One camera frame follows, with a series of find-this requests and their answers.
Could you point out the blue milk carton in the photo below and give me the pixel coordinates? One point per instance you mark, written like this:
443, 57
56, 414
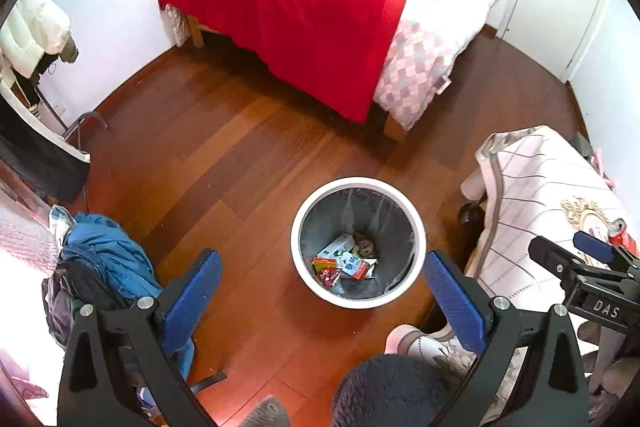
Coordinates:
356, 265

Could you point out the red blanket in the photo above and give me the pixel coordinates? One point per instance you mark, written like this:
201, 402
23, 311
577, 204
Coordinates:
310, 37

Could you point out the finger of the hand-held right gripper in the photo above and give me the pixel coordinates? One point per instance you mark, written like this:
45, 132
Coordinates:
555, 257
595, 246

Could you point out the person's right hand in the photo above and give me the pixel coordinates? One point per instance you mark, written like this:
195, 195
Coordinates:
607, 362

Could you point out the red small wrapper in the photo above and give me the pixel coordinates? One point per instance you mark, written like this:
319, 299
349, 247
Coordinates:
328, 278

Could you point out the patterned tablecloth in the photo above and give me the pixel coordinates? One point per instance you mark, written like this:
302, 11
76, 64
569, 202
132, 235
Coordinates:
540, 217

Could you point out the blue clothes pile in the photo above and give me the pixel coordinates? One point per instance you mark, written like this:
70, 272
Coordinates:
107, 262

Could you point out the grey fuzzy mat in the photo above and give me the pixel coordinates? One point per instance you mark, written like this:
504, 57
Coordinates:
265, 412

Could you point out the wooden bed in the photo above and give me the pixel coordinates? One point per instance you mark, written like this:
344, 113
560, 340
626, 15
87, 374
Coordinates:
350, 32

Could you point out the pink slippers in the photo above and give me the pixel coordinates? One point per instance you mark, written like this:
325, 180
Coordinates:
425, 347

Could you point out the red drink can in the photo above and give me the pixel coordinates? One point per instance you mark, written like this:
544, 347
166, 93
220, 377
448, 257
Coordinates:
622, 232

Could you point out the white round waste bin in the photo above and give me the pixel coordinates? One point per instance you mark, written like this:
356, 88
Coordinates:
357, 242

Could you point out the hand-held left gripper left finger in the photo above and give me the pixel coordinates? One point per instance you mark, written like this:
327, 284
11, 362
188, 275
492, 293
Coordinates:
195, 302

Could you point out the white padded jacket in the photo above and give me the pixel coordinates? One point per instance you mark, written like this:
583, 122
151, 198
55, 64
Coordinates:
32, 29

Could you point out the checked bed sheet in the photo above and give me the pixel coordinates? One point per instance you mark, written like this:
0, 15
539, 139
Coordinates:
425, 57

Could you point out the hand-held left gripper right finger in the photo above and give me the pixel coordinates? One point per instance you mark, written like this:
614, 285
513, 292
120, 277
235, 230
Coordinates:
452, 297

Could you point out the white barcode box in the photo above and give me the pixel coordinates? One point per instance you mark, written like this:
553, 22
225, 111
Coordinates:
334, 249

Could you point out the yellow box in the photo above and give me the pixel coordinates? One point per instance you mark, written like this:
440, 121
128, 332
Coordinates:
325, 263

